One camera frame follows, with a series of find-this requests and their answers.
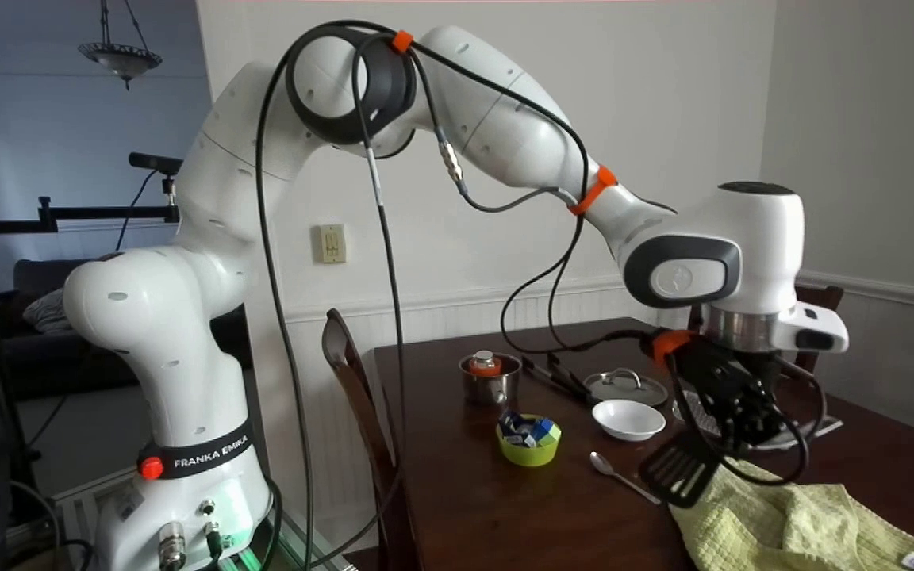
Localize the glass pot lid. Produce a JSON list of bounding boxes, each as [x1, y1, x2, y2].
[[584, 365, 673, 411]]

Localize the black slotted spatula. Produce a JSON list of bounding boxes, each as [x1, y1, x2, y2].
[[637, 429, 730, 511]]

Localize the black kitchen utensil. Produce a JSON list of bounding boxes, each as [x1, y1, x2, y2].
[[525, 353, 590, 404]]

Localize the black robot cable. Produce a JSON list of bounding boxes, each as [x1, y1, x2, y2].
[[250, 15, 599, 571]]

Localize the white bowl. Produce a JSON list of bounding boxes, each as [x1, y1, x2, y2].
[[590, 397, 671, 447]]

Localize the steel saucepan with handle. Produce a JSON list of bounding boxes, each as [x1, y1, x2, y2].
[[458, 349, 526, 413]]

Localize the hanging ceiling lamp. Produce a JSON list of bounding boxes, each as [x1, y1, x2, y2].
[[75, 0, 165, 97]]

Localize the blue toy item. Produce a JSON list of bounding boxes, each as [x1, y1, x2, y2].
[[501, 413, 554, 447]]

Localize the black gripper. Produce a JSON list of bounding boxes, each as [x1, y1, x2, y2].
[[676, 342, 800, 469]]

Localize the metal spoon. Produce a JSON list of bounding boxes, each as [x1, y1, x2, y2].
[[586, 447, 665, 511]]

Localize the green cloth towel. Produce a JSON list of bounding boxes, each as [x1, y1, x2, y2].
[[671, 461, 914, 571]]

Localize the yellow-green small bowl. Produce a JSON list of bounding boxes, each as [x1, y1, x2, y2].
[[493, 413, 566, 474]]

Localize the black camera stand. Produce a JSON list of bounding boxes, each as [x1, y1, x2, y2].
[[0, 147, 185, 571]]

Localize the beige wall light switch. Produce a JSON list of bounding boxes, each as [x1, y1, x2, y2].
[[309, 218, 352, 270]]

